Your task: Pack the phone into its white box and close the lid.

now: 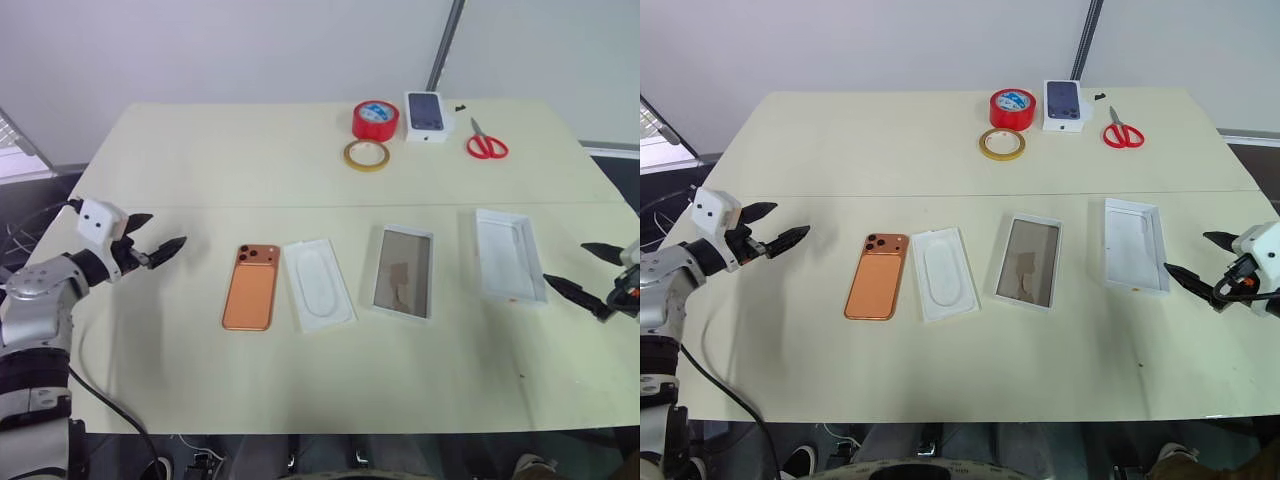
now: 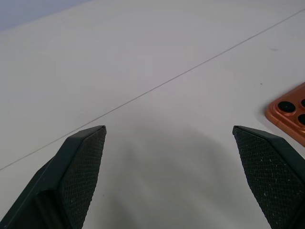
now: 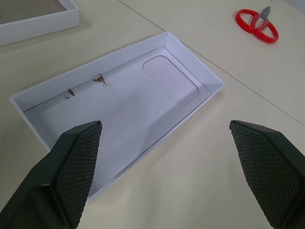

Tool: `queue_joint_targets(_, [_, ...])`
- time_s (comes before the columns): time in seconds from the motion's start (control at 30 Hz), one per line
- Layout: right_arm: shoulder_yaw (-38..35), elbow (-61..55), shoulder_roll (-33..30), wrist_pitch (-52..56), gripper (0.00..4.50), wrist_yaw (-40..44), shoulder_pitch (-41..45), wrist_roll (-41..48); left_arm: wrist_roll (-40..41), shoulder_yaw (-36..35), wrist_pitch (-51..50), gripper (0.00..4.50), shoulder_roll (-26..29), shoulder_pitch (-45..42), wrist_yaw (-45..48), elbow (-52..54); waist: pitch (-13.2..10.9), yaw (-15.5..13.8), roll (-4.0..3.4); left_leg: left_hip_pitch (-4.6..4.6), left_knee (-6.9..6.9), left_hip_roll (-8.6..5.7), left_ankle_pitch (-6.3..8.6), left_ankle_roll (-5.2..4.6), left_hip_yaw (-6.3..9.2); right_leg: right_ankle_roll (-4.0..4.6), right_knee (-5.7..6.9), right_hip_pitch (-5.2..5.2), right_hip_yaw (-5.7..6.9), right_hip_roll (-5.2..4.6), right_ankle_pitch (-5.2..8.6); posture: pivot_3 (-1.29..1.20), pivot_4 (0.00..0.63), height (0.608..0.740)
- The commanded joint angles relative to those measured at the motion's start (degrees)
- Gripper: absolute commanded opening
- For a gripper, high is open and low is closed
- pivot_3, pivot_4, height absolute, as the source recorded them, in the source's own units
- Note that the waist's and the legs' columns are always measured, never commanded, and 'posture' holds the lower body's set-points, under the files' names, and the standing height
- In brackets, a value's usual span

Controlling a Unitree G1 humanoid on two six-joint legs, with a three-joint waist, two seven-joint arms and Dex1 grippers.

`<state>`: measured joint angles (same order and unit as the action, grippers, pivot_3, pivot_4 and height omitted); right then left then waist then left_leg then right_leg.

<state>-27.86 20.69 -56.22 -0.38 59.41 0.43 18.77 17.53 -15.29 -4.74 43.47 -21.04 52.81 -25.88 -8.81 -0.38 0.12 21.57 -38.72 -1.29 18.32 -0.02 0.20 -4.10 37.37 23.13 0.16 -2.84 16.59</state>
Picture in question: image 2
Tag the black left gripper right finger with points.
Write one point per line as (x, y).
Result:
(269, 167)

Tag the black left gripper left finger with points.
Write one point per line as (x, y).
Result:
(71, 167)

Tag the orange smartphone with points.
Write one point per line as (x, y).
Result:
(276, 112)

